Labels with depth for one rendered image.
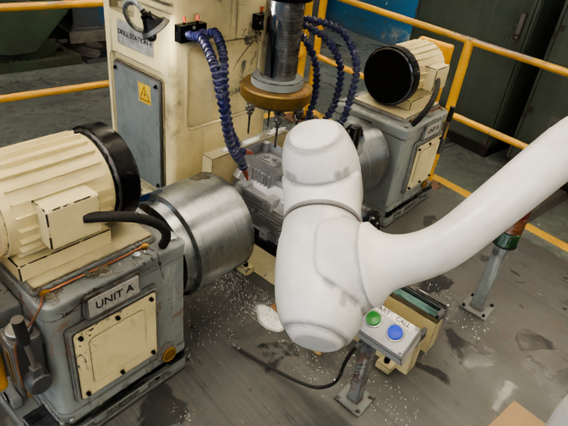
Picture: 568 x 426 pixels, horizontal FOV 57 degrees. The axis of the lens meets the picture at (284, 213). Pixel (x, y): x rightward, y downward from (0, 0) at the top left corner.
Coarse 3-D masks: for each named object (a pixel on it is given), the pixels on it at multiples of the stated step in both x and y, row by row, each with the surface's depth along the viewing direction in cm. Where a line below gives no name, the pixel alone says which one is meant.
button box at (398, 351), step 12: (384, 312) 103; (384, 324) 101; (396, 324) 101; (408, 324) 100; (360, 336) 104; (372, 336) 100; (384, 336) 100; (408, 336) 99; (420, 336) 102; (384, 348) 100; (396, 348) 98; (408, 348) 98; (396, 360) 100
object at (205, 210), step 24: (168, 192) 114; (192, 192) 115; (216, 192) 117; (168, 216) 109; (192, 216) 111; (216, 216) 114; (240, 216) 118; (192, 240) 110; (216, 240) 113; (240, 240) 118; (192, 264) 110; (216, 264) 115; (240, 264) 125; (192, 288) 117
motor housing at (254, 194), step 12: (252, 180) 140; (276, 180) 136; (252, 192) 137; (264, 192) 138; (276, 192) 136; (252, 204) 138; (252, 216) 140; (264, 216) 137; (276, 216) 133; (276, 228) 135
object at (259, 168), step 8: (256, 144) 143; (264, 144) 145; (272, 144) 145; (256, 152) 145; (264, 152) 146; (272, 152) 146; (280, 152) 144; (248, 160) 139; (256, 160) 137; (264, 160) 140; (272, 160) 140; (280, 160) 143; (248, 168) 140; (256, 168) 138; (264, 168) 136; (272, 168) 134; (280, 168) 136; (248, 176) 141; (256, 176) 139; (264, 176) 137; (272, 176) 135; (264, 184) 138; (272, 184) 137
